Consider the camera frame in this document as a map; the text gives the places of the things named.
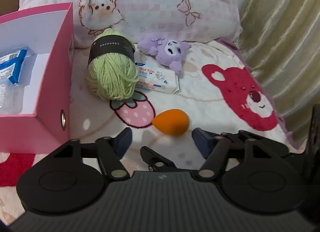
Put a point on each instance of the pink checkered pillow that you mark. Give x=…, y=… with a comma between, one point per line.
x=185, y=20

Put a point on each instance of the purple plush toy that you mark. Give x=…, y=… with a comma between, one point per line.
x=167, y=51

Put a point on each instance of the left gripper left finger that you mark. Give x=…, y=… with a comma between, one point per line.
x=110, y=151

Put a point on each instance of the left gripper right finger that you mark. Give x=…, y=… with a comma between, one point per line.
x=214, y=149

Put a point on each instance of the blue wipes packet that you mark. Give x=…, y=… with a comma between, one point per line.
x=12, y=64

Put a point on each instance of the green yarn ball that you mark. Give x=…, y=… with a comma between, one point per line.
x=111, y=70

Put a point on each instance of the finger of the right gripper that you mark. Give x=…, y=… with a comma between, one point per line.
x=242, y=136
x=157, y=162

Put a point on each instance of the white tissue pack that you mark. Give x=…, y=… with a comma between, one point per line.
x=152, y=76

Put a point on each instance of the orange makeup sponge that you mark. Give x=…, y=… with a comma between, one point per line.
x=173, y=122

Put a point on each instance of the pink cardboard box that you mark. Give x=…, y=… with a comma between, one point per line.
x=40, y=122

